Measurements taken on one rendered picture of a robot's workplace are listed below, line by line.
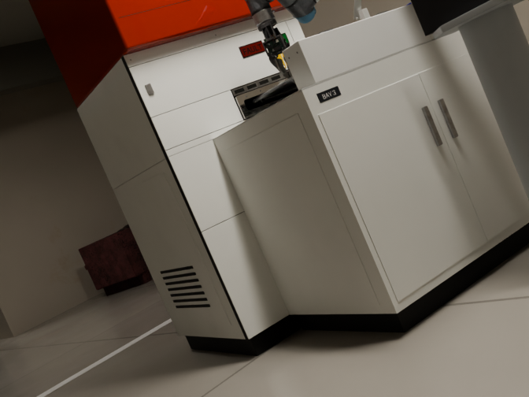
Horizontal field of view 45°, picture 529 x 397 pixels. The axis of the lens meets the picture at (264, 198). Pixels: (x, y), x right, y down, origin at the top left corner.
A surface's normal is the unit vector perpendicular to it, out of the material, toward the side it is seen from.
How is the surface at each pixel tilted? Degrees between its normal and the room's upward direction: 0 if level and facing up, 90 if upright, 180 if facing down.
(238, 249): 90
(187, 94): 90
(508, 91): 90
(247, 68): 90
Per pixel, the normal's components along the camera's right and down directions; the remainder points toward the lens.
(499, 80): -0.66, 0.33
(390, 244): 0.49, -0.16
